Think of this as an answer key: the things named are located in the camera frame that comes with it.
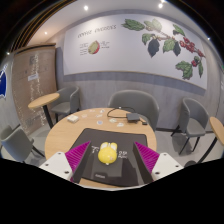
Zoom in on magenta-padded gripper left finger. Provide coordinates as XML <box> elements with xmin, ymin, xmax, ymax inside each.
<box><xmin>39</xmin><ymin>140</ymin><xmax>93</xmax><ymax>184</ymax></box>

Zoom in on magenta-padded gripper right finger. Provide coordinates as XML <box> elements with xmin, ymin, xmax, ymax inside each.
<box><xmin>133</xmin><ymin>141</ymin><xmax>184</xmax><ymax>185</ymax></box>

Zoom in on black mouse pad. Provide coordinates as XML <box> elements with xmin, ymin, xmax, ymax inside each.
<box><xmin>68</xmin><ymin>128</ymin><xmax>149</xmax><ymax>188</ymax></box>

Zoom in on black power adapter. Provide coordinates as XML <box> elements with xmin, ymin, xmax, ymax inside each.
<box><xmin>125</xmin><ymin>112</ymin><xmax>141</xmax><ymax>122</ymax></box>

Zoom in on grey upholstered chair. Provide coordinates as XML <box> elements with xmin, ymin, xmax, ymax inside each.
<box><xmin>0</xmin><ymin>124</ymin><xmax>46</xmax><ymax>163</ymax></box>
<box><xmin>171</xmin><ymin>97</ymin><xmax>210</xmax><ymax>156</ymax></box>
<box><xmin>49</xmin><ymin>85</ymin><xmax>81</xmax><ymax>123</ymax></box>
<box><xmin>107</xmin><ymin>89</ymin><xmax>160</xmax><ymax>132</ymax></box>

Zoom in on small round wooden side table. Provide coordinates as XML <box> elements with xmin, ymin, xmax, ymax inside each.
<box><xmin>27</xmin><ymin>92</ymin><xmax>61</xmax><ymax>130</ymax></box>

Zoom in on round wooden table black leg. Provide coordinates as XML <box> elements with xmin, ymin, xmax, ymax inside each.
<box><xmin>196</xmin><ymin>116</ymin><xmax>224</xmax><ymax>164</ymax></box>

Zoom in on ceiling spot lights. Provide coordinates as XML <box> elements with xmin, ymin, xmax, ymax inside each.
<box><xmin>5</xmin><ymin>2</ymin><xmax>213</xmax><ymax>56</ymax></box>

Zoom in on black cable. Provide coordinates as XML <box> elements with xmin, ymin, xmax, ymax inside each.
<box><xmin>106</xmin><ymin>106</ymin><xmax>148</xmax><ymax>126</ymax></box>

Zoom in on brown wall board with writing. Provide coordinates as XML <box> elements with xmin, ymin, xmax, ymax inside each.
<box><xmin>11</xmin><ymin>44</ymin><xmax>57</xmax><ymax>134</ymax></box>

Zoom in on white coffee plant wall mural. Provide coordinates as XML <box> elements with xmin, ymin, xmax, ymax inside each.
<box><xmin>63</xmin><ymin>13</ymin><xmax>208</xmax><ymax>90</ymax></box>

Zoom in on blue wall sign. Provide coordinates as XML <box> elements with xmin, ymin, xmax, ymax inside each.
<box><xmin>0</xmin><ymin>64</ymin><xmax>8</xmax><ymax>98</ymax></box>

